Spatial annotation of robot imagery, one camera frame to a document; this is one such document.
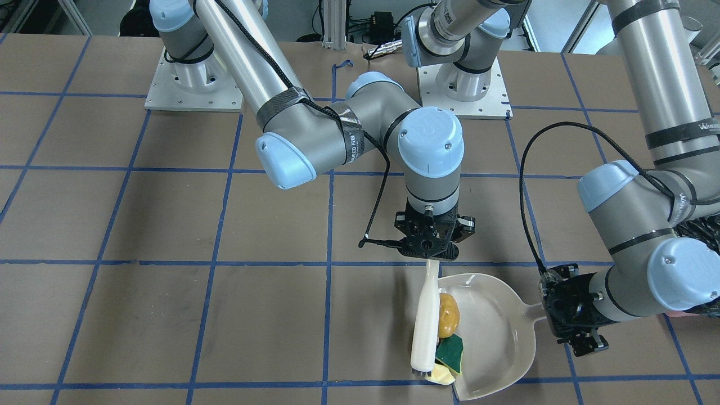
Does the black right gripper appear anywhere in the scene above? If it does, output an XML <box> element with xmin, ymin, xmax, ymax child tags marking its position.
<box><xmin>394</xmin><ymin>208</ymin><xmax>475</xmax><ymax>262</ymax></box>

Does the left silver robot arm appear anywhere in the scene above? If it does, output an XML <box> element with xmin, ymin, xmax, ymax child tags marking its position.
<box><xmin>526</xmin><ymin>1</ymin><xmax>718</xmax><ymax>357</ymax></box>

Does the beige plastic dustpan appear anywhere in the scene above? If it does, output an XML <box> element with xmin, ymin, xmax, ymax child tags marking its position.
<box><xmin>439</xmin><ymin>273</ymin><xmax>547</xmax><ymax>402</ymax></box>

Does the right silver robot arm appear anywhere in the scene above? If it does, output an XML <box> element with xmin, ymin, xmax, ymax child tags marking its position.
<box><xmin>149</xmin><ymin>1</ymin><xmax>475</xmax><ymax>262</ymax></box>

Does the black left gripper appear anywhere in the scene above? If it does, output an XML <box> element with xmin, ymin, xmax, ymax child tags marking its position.
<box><xmin>540</xmin><ymin>263</ymin><xmax>609</xmax><ymax>357</ymax></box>

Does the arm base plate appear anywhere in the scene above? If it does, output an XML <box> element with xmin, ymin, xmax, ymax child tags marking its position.
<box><xmin>145</xmin><ymin>53</ymin><xmax>244</xmax><ymax>113</ymax></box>
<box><xmin>417</xmin><ymin>59</ymin><xmax>514</xmax><ymax>120</ymax></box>

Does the green yellow sponge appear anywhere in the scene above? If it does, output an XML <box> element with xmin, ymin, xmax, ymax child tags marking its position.
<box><xmin>435</xmin><ymin>334</ymin><xmax>465</xmax><ymax>375</ymax></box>

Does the beige hand brush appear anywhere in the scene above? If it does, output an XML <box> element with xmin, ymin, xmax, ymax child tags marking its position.
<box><xmin>411</xmin><ymin>259</ymin><xmax>440</xmax><ymax>375</ymax></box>

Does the orange yellow ball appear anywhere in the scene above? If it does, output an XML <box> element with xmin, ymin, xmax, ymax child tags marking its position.
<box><xmin>438</xmin><ymin>292</ymin><xmax>460</xmax><ymax>339</ymax></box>

